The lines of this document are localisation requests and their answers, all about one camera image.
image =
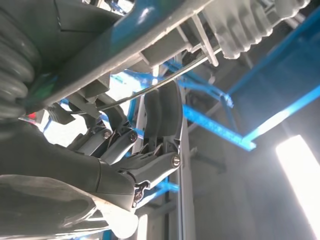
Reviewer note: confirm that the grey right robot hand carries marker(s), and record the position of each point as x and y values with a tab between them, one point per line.
62	172

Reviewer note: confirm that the clear plastic film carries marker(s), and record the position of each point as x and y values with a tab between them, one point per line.
50	208

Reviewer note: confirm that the bright ceiling light panel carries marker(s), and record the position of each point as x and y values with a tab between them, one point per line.
300	172

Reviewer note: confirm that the white vertical post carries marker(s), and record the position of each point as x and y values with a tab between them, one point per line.
186	198

